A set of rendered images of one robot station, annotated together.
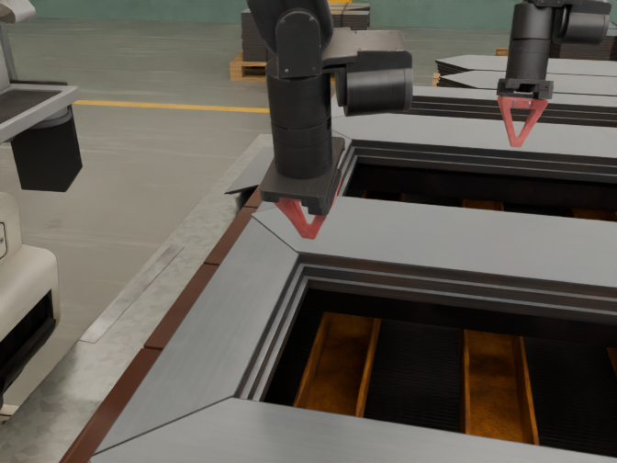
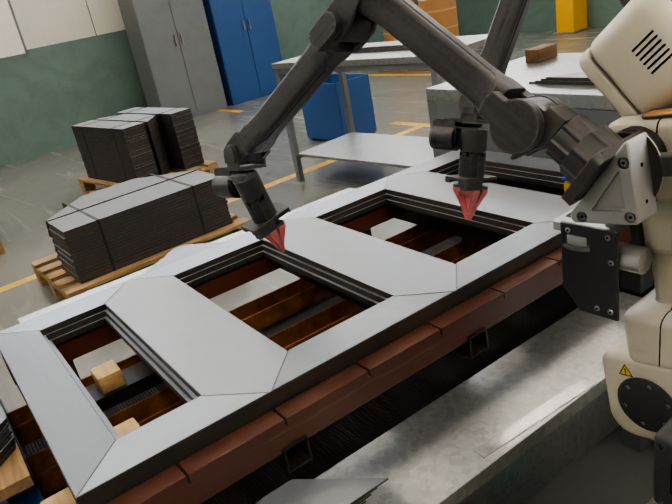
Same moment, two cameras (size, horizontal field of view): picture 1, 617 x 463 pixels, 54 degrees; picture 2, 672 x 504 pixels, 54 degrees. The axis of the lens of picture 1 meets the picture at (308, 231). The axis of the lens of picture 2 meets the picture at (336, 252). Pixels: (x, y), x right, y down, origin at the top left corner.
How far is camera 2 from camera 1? 1.93 m
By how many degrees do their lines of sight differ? 113
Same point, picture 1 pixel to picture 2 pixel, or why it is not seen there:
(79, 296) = not seen: outside the picture
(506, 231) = (344, 255)
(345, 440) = (506, 211)
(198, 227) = (440, 476)
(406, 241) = (396, 259)
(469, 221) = (349, 263)
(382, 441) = (496, 210)
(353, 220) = (403, 275)
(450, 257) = (390, 249)
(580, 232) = (315, 249)
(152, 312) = (534, 388)
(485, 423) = not seen: hidden behind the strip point
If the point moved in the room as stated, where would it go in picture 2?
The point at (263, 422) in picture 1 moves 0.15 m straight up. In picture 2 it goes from (528, 217) to (524, 158)
